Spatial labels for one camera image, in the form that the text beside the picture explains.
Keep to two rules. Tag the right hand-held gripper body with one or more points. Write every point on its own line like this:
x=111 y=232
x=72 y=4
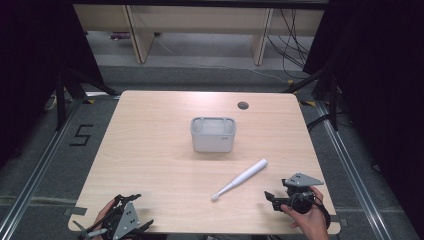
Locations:
x=300 y=191

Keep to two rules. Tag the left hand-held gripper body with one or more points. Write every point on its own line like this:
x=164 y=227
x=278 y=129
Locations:
x=126 y=220

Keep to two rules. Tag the dark curtain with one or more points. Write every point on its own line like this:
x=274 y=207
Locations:
x=30 y=66
x=383 y=83

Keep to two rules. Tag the white electric toothbrush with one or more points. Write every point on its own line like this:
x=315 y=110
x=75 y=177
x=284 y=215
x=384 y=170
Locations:
x=245 y=176

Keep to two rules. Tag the white plastic bin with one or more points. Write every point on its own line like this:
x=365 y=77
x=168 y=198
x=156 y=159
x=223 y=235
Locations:
x=213 y=140

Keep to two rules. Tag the person's left hand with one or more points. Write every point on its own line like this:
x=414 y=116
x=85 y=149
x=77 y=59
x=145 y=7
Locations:
x=104 y=213

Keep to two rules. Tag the black metal stand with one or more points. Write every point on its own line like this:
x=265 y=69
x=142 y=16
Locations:
x=331 y=96
x=61 y=100

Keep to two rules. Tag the metal floor rail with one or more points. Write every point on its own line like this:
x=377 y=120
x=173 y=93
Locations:
x=36 y=173
x=353 y=173

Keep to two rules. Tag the person's right hand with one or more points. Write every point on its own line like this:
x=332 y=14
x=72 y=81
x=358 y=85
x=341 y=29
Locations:
x=308 y=223

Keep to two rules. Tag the small dark floor object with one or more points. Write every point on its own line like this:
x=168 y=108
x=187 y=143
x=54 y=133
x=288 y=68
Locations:
x=119 y=35

